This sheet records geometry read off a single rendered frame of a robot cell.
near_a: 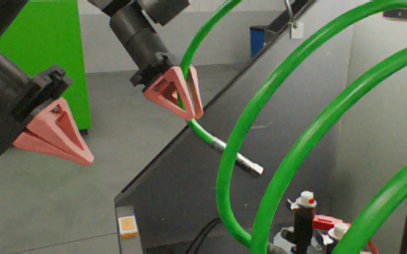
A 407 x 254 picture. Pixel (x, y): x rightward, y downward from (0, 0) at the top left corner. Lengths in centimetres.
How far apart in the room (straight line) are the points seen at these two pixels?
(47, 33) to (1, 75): 327
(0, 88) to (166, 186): 49
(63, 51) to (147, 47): 314
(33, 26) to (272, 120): 303
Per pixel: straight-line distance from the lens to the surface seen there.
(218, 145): 59
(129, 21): 61
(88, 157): 43
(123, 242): 73
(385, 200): 26
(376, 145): 86
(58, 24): 369
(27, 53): 369
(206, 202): 87
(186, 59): 56
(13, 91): 42
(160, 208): 85
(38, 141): 42
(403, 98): 79
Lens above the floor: 138
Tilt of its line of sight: 20 degrees down
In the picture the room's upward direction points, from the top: straight up
